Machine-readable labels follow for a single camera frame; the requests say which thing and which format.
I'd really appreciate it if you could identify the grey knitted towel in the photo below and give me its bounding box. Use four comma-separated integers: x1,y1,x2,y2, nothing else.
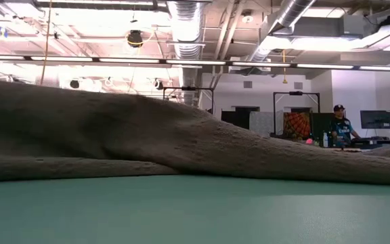
0,75,390,186

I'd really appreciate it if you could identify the grey partition panel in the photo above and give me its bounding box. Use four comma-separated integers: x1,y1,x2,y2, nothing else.
248,110,284,138

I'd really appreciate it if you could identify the long ceiling light strip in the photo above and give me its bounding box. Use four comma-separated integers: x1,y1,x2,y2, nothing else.
0,54,390,73

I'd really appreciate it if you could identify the teal table mat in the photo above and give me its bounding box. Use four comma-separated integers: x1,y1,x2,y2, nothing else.
0,174,390,244

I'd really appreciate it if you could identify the orange patterned tapestry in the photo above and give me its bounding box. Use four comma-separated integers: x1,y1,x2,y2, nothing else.
282,111,313,140

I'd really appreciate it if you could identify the black partition panel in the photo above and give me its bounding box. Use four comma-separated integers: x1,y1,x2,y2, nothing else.
311,113,333,147

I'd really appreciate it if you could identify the person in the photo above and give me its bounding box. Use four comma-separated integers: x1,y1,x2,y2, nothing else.
329,104,362,148

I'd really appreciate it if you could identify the black desk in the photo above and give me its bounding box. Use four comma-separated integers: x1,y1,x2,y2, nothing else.
350,136,390,152

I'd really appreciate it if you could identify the black computer monitor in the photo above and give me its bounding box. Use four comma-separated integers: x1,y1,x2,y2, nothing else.
360,110,390,130

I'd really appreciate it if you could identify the black metal rig frame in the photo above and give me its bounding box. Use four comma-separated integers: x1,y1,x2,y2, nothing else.
162,86,215,115
273,91,321,136

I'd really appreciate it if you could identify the yellow hanging plug cord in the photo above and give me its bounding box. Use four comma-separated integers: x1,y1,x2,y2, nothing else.
282,49,288,85

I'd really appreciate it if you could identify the yellow hanging cable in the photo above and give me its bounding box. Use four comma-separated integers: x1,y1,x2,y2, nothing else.
40,0,53,86

